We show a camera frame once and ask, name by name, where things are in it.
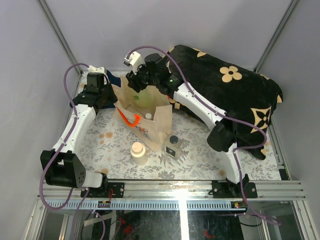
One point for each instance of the square glass perfume bottle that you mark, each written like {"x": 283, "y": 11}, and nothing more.
{"x": 172, "y": 146}

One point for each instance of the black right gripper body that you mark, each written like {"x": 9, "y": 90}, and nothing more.
{"x": 142, "y": 78}

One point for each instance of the floral patterned table mat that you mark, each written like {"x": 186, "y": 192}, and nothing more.
{"x": 106, "y": 148}

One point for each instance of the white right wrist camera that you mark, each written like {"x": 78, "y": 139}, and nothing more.
{"x": 133, "y": 60}

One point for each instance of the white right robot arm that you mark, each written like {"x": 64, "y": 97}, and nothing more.
{"x": 200, "y": 102}

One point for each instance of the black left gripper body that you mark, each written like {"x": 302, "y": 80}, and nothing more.
{"x": 107, "y": 93}

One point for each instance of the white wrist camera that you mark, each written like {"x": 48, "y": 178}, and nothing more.
{"x": 133, "y": 60}
{"x": 93, "y": 69}

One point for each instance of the beige canvas tote bag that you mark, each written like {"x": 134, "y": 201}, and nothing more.
{"x": 153, "y": 132}

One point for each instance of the peach cylindrical bottle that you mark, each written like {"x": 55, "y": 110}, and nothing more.
{"x": 138, "y": 153}

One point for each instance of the aluminium mounting rail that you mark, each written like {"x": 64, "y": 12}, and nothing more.
{"x": 266, "y": 190}

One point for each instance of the green lotion pump bottle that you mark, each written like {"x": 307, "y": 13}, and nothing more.
{"x": 143, "y": 98}

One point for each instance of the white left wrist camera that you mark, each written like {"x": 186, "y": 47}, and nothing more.
{"x": 93, "y": 69}

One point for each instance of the dark blue cloth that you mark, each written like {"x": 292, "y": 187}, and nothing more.
{"x": 113, "y": 79}

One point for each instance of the black floral plush blanket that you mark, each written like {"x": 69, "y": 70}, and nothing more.
{"x": 243, "y": 94}

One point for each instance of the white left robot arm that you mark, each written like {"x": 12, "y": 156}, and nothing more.
{"x": 63, "y": 166}

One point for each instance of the small clear white-capped bottle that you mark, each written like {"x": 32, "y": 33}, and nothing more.
{"x": 148, "y": 116}

